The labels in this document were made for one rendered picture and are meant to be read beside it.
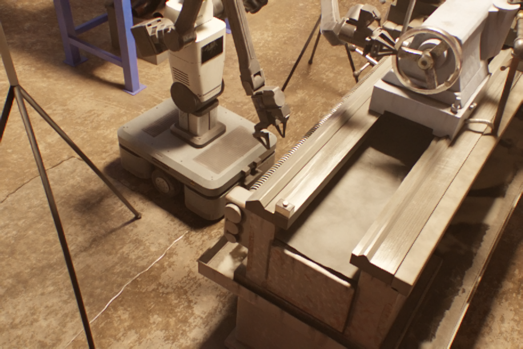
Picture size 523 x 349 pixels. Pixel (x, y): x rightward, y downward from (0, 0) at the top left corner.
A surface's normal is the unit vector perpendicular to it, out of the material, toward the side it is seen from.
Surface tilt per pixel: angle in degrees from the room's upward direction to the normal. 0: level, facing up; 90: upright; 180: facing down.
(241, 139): 0
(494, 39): 79
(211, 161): 0
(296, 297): 90
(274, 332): 90
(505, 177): 0
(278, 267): 90
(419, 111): 90
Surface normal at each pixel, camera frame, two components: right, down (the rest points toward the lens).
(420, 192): 0.07, -0.73
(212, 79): 0.80, 0.45
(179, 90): -0.59, 0.51
